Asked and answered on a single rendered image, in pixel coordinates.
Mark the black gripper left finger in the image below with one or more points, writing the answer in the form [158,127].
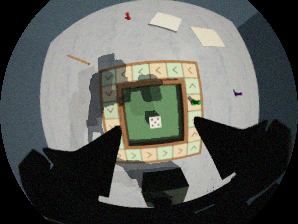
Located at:
[92,164]

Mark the white die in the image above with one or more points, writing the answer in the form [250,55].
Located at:
[155,121]

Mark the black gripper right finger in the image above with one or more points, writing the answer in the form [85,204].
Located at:
[227,145]

